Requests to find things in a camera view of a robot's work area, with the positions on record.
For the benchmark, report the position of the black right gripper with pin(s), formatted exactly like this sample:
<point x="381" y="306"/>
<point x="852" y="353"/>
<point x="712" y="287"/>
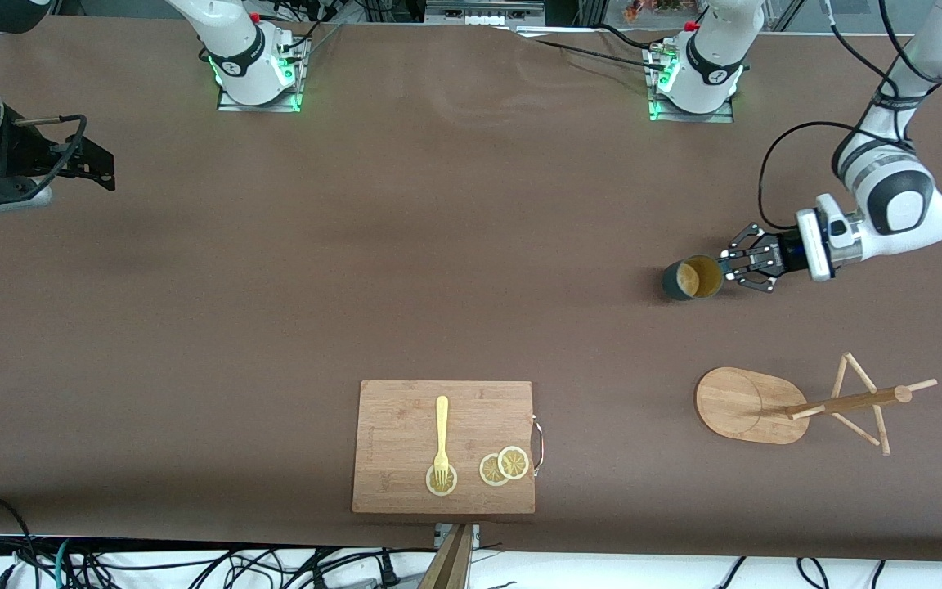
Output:
<point x="20" y="157"/>

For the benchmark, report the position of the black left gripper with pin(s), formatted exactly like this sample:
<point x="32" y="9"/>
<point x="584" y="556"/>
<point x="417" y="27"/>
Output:
<point x="783" y="253"/>

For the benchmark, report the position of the teal mug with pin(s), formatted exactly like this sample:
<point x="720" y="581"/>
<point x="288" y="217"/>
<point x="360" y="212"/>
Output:
<point x="688" y="280"/>

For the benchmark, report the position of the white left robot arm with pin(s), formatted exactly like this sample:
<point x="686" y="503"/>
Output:
<point x="896" y="196"/>

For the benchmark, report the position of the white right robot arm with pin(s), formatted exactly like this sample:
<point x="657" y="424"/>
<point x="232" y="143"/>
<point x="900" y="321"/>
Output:
<point x="234" y="33"/>

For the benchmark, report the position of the wooden mug rack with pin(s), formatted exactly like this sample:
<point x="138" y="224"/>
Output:
<point x="741" y="405"/>

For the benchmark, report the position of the brown table cover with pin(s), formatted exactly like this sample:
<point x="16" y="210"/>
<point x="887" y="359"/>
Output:
<point x="471" y="245"/>

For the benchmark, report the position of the lemon slice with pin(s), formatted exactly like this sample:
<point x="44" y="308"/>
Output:
<point x="431" y="484"/>
<point x="489" y="472"/>
<point x="513" y="462"/>

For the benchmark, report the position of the yellow plastic fork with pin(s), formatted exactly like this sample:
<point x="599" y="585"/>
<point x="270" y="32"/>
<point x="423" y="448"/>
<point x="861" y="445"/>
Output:
<point x="441" y="425"/>

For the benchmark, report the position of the white power strip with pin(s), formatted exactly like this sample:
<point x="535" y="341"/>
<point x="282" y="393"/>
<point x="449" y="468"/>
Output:
<point x="483" y="12"/>

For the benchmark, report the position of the bamboo cutting board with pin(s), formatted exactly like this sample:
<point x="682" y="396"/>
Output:
<point x="405" y="425"/>

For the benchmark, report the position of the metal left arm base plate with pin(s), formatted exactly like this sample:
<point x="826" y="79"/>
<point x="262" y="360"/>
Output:
<point x="688" y="116"/>

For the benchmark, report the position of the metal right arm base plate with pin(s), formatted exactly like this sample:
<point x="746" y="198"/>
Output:
<point x="258" y="106"/>

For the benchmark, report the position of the metal post bracket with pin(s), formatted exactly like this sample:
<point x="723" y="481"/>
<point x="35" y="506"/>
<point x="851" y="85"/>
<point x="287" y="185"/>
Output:
<point x="441" y="533"/>

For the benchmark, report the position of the wooden post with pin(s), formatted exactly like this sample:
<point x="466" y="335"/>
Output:
<point x="448" y="564"/>

